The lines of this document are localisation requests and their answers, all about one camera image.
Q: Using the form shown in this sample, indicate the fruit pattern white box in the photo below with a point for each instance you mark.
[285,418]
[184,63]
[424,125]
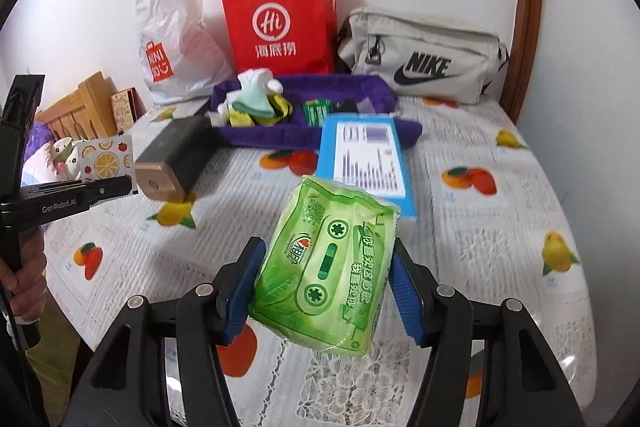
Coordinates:
[107,158]

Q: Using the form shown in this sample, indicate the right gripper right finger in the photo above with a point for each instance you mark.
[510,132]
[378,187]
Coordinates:
[522,383]

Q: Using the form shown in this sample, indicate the patterned kraft notebook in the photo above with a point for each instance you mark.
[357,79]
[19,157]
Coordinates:
[127,108]

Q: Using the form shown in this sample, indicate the blue cardboard box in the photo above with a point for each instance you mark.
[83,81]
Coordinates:
[365,152]

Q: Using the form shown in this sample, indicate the red Haidilao paper bag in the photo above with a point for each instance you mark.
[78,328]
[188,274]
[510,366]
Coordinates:
[289,37]

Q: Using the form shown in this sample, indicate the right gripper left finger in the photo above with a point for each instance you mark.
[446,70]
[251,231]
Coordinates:
[125,382]

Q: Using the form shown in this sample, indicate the yellow black striped sock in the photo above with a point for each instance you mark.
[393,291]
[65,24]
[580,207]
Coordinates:
[265,111]

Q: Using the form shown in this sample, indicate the green card packet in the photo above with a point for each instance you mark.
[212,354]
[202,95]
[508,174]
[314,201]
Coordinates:
[315,111]

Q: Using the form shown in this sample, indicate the grey Nike waist bag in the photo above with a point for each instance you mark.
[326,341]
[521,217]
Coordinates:
[422,55]

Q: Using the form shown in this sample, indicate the dark green book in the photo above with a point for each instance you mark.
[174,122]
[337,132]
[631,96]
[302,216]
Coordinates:
[169,167]

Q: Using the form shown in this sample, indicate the brown wooden door frame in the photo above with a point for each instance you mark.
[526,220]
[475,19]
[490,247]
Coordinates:
[522,56]

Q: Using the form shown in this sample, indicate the green tissue pack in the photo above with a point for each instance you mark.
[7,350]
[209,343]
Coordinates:
[323,279]

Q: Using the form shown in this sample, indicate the person's left hand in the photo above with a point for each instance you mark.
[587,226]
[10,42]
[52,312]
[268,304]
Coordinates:
[28,285]

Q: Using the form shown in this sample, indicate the white plush toy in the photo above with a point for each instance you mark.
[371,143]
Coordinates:
[53,162]

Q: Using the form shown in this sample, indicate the purple fabric tray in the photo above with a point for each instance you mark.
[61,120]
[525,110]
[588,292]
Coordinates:
[312,97]

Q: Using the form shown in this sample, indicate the white Miniso plastic bag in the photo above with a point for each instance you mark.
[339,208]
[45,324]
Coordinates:
[180,59]

